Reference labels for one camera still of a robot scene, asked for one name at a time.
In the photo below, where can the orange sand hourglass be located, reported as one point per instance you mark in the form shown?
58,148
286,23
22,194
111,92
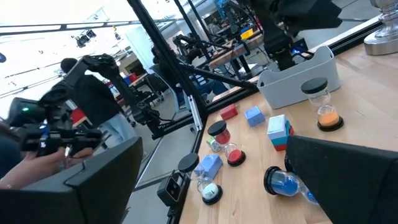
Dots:
328,118

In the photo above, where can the black table-level camera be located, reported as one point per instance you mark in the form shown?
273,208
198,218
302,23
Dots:
171,188

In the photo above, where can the green wall charger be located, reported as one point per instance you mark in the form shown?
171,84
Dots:
213,144

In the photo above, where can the chrome lamp base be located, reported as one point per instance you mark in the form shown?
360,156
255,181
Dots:
385,34

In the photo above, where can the black aluminium table frame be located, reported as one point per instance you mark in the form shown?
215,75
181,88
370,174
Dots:
168,59

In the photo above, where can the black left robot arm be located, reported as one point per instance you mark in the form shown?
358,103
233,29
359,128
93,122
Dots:
280,40

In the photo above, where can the grey plastic bin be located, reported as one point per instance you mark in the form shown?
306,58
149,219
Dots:
298,84

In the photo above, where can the person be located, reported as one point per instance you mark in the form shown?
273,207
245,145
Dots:
93,99
7,155
161,67

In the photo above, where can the red wall charger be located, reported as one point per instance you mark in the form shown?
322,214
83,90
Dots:
229,112

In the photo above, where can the person's hand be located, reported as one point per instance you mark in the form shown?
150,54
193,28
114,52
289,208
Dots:
34,169

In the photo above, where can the blue sand hourglass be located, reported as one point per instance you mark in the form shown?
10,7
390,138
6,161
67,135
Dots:
284,185

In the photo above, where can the white sand hourglass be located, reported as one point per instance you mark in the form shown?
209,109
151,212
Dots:
211,191

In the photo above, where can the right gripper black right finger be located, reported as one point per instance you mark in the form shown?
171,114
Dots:
351,180

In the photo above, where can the red box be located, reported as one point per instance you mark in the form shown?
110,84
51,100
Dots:
280,147

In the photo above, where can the blue wall charger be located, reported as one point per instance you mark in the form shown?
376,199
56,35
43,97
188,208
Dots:
254,116

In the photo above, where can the black ceiling spotlights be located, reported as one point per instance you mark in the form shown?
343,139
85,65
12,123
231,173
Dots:
84,39

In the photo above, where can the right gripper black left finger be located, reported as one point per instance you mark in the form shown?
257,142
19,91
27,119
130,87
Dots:
77,193

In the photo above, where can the teal box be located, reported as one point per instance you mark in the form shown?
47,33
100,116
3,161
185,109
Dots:
279,141

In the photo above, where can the white power adapter plug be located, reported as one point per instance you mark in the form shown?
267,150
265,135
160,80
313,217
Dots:
211,165

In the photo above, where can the red sand hourglass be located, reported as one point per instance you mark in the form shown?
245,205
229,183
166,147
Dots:
235,155

